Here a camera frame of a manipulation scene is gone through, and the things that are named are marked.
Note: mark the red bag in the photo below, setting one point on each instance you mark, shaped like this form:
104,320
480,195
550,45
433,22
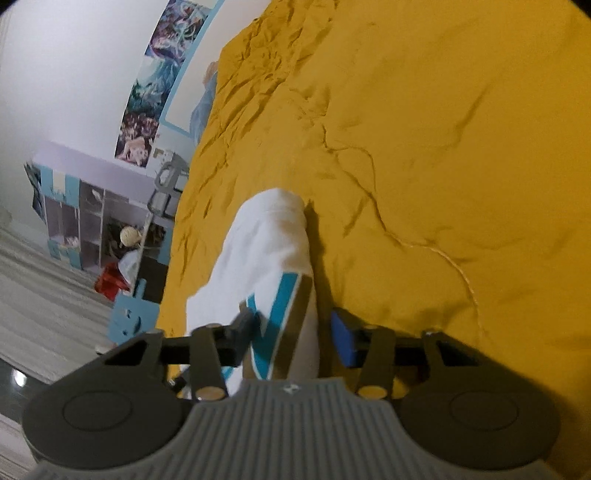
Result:
111,282

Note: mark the cream yarn ball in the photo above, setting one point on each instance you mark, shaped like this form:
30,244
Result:
129,236

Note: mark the blue white desk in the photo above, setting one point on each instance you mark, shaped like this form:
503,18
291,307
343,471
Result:
155,248

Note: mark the white blue headboard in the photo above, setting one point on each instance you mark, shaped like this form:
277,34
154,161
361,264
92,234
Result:
189,85

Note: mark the blue chair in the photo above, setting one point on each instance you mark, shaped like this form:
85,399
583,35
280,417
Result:
131,315

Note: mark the lilac shelf unit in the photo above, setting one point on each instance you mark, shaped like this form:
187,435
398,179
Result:
81,195

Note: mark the blue pillow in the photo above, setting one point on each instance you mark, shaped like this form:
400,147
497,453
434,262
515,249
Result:
200,115

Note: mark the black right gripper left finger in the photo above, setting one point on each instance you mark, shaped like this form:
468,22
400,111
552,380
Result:
130,402

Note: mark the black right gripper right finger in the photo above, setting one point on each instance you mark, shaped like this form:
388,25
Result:
452,400

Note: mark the mustard yellow bed quilt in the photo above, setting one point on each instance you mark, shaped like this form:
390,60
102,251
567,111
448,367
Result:
443,151

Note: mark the anime wall posters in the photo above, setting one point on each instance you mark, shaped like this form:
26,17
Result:
175,32

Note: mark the white printed t-shirt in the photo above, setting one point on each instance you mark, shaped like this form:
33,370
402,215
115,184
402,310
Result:
265,266

